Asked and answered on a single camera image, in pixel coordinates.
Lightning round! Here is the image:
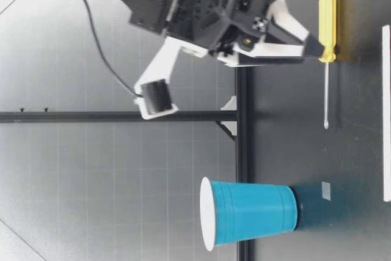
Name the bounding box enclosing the white frame corner bracket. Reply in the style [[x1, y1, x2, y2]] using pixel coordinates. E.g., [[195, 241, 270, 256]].
[[219, 95, 238, 112], [219, 121, 238, 140]]

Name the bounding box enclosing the blue cup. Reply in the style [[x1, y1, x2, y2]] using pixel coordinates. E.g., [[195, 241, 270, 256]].
[[199, 177, 299, 252]]

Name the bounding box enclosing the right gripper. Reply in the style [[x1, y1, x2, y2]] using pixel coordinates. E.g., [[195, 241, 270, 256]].
[[166, 0, 325, 67]]

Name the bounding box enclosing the black cable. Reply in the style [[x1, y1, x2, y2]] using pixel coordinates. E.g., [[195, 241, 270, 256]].
[[71, 0, 145, 99]]

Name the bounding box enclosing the black frame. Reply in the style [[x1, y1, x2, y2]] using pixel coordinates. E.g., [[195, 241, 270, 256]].
[[0, 0, 256, 261]]

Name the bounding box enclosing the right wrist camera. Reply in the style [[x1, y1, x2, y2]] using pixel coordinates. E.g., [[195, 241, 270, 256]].
[[133, 35, 214, 121]]

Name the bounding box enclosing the yellow handled screwdriver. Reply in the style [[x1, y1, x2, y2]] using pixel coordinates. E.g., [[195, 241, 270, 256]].
[[317, 0, 339, 130]]

